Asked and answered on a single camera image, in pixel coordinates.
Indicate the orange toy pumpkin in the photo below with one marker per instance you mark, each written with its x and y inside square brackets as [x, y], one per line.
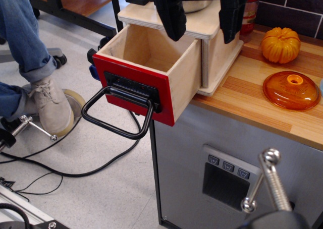
[280, 45]

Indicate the blue bar clamp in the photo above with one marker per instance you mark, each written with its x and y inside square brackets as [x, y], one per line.
[120, 26]

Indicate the metal screw clamp left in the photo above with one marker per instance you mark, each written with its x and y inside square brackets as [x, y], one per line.
[8, 139]

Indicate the plywood drawer box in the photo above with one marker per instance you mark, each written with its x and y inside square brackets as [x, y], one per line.
[217, 57]

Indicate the orange plastic pot lid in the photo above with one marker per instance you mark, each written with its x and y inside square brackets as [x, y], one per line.
[291, 90]

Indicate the red label can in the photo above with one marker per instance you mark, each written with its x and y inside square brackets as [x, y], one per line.
[248, 22]

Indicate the metal bowl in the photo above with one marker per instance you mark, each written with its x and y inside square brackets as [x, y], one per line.
[194, 6]

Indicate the aluminium rail with bracket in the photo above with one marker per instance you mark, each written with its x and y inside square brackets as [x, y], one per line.
[17, 212]

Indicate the blue jeans leg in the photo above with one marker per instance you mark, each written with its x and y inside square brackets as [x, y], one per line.
[13, 101]
[19, 27]

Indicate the beige sneaker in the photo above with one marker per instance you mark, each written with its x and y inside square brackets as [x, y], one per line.
[47, 100]

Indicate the blue jeans leg upper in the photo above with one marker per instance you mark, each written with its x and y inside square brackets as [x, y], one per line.
[19, 27]

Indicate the office chair base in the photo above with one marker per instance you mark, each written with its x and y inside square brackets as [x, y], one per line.
[55, 54]

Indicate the black desk frame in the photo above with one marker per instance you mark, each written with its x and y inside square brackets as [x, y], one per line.
[78, 11]

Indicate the wooden drawer with red front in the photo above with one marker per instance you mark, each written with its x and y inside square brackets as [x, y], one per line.
[148, 56]

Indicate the black metal drawer handle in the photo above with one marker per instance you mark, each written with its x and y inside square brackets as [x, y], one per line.
[127, 90]

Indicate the silver toy kitchen cabinet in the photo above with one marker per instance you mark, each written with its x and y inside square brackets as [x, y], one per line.
[207, 163]

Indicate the roll of clear tape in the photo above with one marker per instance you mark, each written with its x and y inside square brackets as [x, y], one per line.
[76, 102]

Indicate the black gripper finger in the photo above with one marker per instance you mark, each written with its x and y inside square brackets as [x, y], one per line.
[231, 16]
[172, 15]

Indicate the blue jeans leg lower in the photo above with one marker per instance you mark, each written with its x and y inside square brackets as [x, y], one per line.
[13, 101]

